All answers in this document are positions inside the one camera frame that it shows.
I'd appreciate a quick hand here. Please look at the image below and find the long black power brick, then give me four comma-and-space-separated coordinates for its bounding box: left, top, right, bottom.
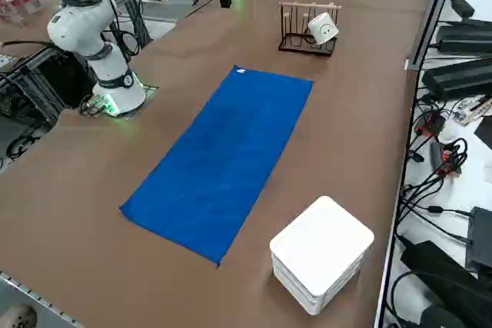
435, 18, 492, 56
421, 57, 492, 101

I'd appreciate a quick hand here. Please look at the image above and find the black wire cup rack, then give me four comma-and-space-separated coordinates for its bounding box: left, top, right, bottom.
278, 0, 343, 58

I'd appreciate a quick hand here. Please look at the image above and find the large black power adapter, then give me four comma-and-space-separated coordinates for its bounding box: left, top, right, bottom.
399, 240, 492, 328

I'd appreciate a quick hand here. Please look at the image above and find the white smiley face cup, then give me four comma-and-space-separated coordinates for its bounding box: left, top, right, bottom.
307, 12, 341, 46

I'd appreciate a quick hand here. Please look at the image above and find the small black power adapter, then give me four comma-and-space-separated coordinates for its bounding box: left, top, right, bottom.
448, 0, 476, 19

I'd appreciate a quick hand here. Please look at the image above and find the silver aluminium frame post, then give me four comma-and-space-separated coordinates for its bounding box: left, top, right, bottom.
406, 0, 462, 71

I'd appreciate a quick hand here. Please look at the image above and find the white square tray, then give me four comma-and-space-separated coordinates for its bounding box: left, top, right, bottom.
272, 264, 364, 316
268, 195, 376, 299
271, 254, 369, 308

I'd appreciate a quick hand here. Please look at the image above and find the blue microfibre towel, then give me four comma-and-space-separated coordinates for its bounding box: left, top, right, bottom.
118, 65, 315, 268

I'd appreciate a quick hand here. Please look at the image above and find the flat black box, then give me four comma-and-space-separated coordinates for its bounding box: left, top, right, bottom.
464, 206, 492, 273

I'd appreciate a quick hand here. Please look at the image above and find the black cable with inline box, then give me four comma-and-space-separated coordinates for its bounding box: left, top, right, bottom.
395, 204, 474, 245

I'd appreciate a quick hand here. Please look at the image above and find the round grey metal wheel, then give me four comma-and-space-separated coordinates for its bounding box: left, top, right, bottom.
0, 302, 38, 328

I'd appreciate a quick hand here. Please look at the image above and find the red and black device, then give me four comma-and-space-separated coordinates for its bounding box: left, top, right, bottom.
416, 111, 447, 137

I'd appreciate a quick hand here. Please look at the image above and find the black adapter with orange plugs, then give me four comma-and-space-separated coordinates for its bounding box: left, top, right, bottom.
428, 138, 469, 180

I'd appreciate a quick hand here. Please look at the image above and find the colourful printed circuit board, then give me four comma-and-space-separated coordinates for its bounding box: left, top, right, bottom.
447, 94, 492, 127

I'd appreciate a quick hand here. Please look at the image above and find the perforated aluminium rail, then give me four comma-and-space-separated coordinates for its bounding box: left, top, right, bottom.
0, 269, 85, 328

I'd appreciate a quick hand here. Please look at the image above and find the black cable bundle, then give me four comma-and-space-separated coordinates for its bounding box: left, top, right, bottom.
107, 0, 155, 60

